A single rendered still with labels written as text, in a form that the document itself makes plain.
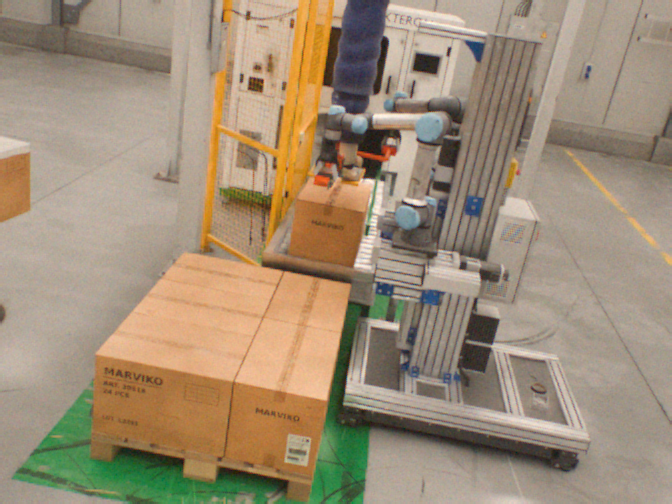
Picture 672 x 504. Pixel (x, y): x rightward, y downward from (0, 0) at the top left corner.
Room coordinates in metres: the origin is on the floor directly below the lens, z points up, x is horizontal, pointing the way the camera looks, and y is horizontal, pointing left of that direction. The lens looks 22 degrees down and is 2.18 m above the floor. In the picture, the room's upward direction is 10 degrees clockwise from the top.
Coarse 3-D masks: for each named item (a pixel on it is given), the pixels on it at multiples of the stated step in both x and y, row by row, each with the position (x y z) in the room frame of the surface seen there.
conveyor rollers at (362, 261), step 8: (376, 200) 5.31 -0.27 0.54; (368, 208) 5.04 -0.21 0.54; (376, 208) 5.08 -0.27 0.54; (376, 216) 4.87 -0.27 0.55; (288, 232) 4.25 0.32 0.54; (288, 240) 4.08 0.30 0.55; (368, 240) 4.33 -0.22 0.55; (280, 248) 3.92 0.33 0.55; (288, 248) 3.98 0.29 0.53; (360, 248) 4.17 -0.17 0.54; (368, 248) 4.22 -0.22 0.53; (360, 256) 4.05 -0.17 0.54; (368, 256) 4.05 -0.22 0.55; (360, 264) 3.91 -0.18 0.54; (368, 264) 3.95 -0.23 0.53
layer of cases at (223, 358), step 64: (192, 256) 3.58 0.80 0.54; (128, 320) 2.75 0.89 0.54; (192, 320) 2.86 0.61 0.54; (256, 320) 2.96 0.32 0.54; (320, 320) 3.08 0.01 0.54; (128, 384) 2.43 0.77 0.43; (192, 384) 2.42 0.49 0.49; (256, 384) 2.42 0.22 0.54; (320, 384) 2.50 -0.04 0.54; (192, 448) 2.42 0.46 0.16; (256, 448) 2.41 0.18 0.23
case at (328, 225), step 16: (304, 192) 3.88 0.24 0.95; (320, 192) 3.94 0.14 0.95; (336, 192) 4.00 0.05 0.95; (352, 192) 4.05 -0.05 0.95; (368, 192) 4.11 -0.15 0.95; (304, 208) 3.74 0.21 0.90; (320, 208) 3.73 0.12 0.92; (336, 208) 3.72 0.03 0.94; (352, 208) 3.74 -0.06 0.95; (304, 224) 3.74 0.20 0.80; (320, 224) 3.73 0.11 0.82; (336, 224) 3.72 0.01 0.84; (352, 224) 3.72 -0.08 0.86; (304, 240) 3.74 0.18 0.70; (320, 240) 3.73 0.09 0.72; (336, 240) 3.72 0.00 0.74; (352, 240) 3.72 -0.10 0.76; (304, 256) 3.73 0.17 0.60; (320, 256) 3.73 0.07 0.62; (336, 256) 3.72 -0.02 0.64; (352, 256) 3.71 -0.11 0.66
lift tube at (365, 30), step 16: (352, 0) 3.72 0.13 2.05; (368, 0) 3.70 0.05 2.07; (384, 0) 3.74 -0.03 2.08; (352, 16) 3.72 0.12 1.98; (368, 16) 3.70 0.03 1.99; (384, 16) 3.76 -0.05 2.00; (352, 32) 3.70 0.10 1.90; (368, 32) 3.70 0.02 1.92; (384, 32) 3.78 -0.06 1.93; (352, 48) 3.70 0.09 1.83; (368, 48) 3.70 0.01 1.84; (336, 64) 3.76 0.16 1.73; (352, 64) 3.70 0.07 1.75; (368, 64) 3.72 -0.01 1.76; (336, 80) 3.75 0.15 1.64; (352, 80) 3.70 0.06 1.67; (368, 80) 3.73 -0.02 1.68
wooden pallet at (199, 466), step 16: (96, 448) 2.44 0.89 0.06; (112, 448) 2.44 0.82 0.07; (144, 448) 2.43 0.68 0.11; (160, 448) 2.42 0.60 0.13; (176, 448) 2.42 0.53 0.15; (192, 464) 2.42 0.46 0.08; (208, 464) 2.41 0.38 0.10; (224, 464) 2.41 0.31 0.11; (240, 464) 2.41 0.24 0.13; (208, 480) 2.41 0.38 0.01; (304, 480) 2.39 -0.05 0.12; (288, 496) 2.40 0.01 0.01; (304, 496) 2.39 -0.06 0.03
